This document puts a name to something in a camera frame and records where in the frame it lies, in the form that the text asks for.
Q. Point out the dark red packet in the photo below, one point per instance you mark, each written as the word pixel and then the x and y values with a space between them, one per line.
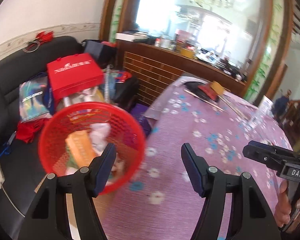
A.
pixel 202 90

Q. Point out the red mesh trash basket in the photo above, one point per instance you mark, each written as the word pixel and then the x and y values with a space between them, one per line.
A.
pixel 125 133

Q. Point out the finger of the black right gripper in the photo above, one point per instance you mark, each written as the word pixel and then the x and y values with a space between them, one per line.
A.
pixel 274 157

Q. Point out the red gift bag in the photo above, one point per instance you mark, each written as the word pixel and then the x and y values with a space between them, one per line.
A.
pixel 72 74

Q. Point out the white lotion tube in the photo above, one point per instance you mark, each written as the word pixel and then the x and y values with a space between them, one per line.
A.
pixel 262 110

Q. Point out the person's right hand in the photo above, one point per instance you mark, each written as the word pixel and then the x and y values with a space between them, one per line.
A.
pixel 283 207

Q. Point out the wooden chopstick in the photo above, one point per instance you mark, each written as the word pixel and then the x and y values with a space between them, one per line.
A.
pixel 203 100

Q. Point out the yellow tin on counter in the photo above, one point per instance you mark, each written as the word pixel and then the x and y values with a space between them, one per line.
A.
pixel 187 53

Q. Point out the wooden cabinet counter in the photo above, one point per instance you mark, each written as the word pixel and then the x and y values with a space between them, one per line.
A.
pixel 156 68

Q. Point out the yellow plastic box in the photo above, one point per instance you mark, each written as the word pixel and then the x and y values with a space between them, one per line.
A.
pixel 219 89

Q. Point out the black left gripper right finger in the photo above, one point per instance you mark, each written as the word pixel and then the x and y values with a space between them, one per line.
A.
pixel 250 216

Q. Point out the red ribbon keyring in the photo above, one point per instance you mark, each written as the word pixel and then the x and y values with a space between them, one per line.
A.
pixel 41 38

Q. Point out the wrapped chopsticks pack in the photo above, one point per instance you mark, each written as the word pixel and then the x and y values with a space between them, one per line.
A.
pixel 231 106

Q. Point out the colourful glossy shopping bag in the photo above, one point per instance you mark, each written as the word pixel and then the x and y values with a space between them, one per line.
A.
pixel 31 100

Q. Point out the orange medicine box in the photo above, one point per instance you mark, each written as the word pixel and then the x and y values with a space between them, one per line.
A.
pixel 80 147

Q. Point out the purple floral tablecloth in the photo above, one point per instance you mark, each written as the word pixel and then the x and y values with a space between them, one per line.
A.
pixel 160 202

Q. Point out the dark jacket on banister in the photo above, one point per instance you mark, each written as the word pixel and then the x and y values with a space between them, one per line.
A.
pixel 280 105

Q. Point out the dark navy shopping bag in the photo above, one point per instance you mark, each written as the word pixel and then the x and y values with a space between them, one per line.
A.
pixel 102 53

